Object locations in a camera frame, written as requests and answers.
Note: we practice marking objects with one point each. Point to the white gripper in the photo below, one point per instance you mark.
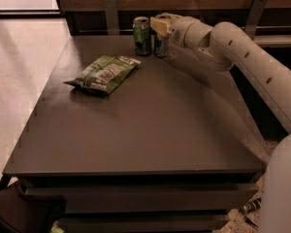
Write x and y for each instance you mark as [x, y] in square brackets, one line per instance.
[177, 32]

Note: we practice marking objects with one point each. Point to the silver blue redbull can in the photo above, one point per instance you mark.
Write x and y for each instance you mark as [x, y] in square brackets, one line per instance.
[161, 45]

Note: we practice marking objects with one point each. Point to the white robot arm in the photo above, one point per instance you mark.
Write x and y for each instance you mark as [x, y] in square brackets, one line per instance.
[221, 47]

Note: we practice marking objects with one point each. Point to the green soda can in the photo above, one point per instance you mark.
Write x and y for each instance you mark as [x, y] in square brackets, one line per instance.
[142, 37]

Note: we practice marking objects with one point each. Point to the green chip bag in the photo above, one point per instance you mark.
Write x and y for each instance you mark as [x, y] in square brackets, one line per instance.
[105, 74]

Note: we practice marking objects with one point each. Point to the grey side shelf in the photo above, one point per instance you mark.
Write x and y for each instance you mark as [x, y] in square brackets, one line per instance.
[273, 41]

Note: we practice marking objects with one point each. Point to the upper grey drawer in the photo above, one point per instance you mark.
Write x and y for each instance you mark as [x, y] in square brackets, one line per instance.
[150, 198]

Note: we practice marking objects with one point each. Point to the grey drawer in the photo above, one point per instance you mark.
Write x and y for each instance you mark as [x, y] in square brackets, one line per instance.
[150, 198]
[144, 224]

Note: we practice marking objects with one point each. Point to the striped cylindrical tool on floor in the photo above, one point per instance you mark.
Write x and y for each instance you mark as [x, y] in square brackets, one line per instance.
[251, 206]

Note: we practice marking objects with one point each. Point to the lower grey drawer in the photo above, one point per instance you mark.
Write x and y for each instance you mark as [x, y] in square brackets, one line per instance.
[144, 224]

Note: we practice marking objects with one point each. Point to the dark chair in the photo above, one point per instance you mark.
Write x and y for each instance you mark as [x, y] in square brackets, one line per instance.
[21, 213]

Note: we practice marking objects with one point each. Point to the left metal bracket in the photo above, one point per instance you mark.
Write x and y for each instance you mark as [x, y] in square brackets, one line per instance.
[111, 15]

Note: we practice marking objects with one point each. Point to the metal bracket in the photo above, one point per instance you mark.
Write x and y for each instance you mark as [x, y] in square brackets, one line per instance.
[255, 12]
[111, 15]

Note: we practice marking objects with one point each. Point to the right metal bracket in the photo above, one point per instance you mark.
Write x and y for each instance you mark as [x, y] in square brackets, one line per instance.
[255, 12]

